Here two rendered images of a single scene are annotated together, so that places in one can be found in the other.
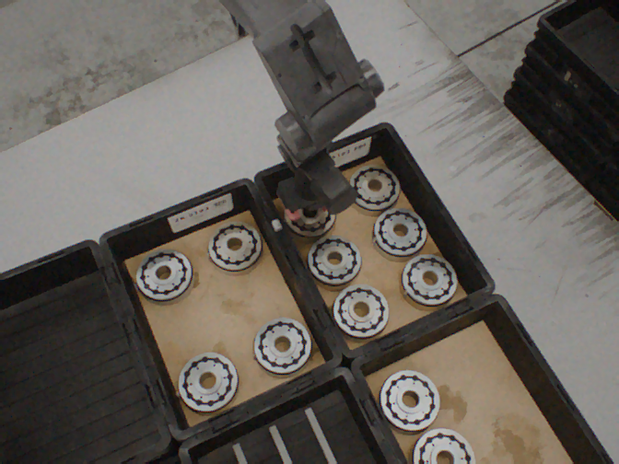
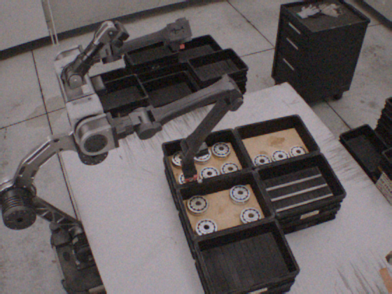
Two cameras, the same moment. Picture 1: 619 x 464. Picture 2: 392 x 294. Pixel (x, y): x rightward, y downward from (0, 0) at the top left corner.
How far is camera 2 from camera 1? 148 cm
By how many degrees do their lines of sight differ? 43
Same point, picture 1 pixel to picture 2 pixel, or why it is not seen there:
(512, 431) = (271, 141)
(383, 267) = (212, 163)
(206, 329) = (228, 219)
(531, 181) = (176, 126)
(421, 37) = not seen: hidden behind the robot
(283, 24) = (227, 83)
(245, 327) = (229, 207)
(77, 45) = not seen: outside the picture
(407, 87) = (122, 152)
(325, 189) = (204, 148)
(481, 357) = (248, 144)
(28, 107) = not seen: outside the picture
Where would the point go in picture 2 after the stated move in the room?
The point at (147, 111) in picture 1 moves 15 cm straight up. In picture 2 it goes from (106, 248) to (101, 233)
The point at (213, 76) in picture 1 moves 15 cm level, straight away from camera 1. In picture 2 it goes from (94, 220) to (67, 220)
